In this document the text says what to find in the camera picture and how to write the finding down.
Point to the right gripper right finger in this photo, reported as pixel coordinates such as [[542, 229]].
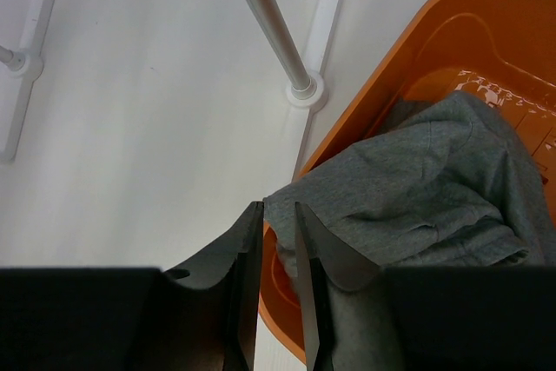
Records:
[[334, 286]]

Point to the grey shorts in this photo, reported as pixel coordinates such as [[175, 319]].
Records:
[[448, 202]]

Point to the orange plastic basket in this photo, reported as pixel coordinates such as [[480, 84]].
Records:
[[500, 51]]

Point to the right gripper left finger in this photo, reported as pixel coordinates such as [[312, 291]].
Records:
[[213, 303]]

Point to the metal clothes rack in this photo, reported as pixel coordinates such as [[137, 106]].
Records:
[[306, 91]]

